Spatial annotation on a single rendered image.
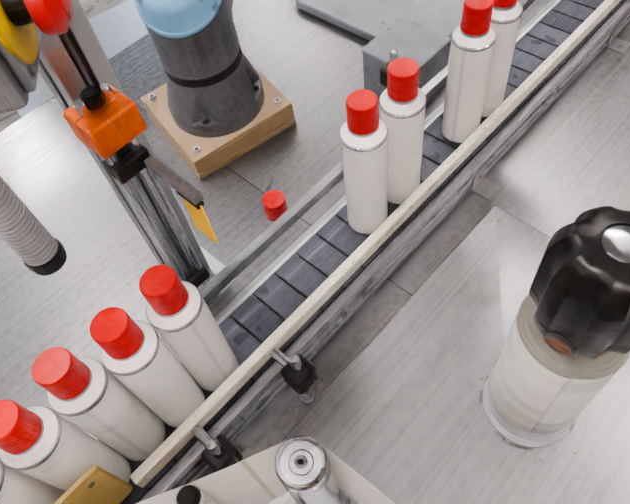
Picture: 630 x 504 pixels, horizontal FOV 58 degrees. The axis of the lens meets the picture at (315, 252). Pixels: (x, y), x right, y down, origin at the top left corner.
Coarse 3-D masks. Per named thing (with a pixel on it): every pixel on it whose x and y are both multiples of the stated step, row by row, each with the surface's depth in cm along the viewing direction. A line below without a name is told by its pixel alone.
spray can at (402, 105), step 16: (400, 64) 60; (416, 64) 59; (400, 80) 59; (416, 80) 60; (384, 96) 63; (400, 96) 61; (416, 96) 62; (384, 112) 63; (400, 112) 62; (416, 112) 62; (400, 128) 63; (416, 128) 64; (400, 144) 65; (416, 144) 66; (400, 160) 68; (416, 160) 69; (400, 176) 70; (416, 176) 71; (400, 192) 73
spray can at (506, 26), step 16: (496, 0) 68; (512, 0) 68; (496, 16) 69; (512, 16) 69; (496, 32) 70; (512, 32) 70; (496, 48) 72; (512, 48) 73; (496, 64) 74; (496, 80) 76; (496, 96) 79
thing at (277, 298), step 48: (576, 0) 95; (624, 0) 93; (528, 48) 89; (576, 48) 88; (528, 96) 84; (432, 144) 80; (480, 144) 80; (336, 240) 73; (288, 288) 70; (240, 336) 67
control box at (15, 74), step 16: (0, 16) 28; (0, 32) 28; (16, 32) 30; (32, 32) 32; (0, 48) 28; (16, 48) 29; (32, 48) 31; (0, 64) 29; (16, 64) 29; (32, 64) 31; (0, 80) 29; (16, 80) 30; (32, 80) 30; (0, 96) 30; (16, 96) 30; (0, 112) 31
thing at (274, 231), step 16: (528, 0) 83; (448, 64) 77; (432, 80) 76; (336, 176) 68; (320, 192) 68; (304, 208) 67; (272, 224) 65; (288, 224) 66; (256, 240) 64; (272, 240) 65; (240, 256) 63; (256, 256) 65; (224, 272) 63; (240, 272) 64; (208, 288) 62; (160, 336) 59
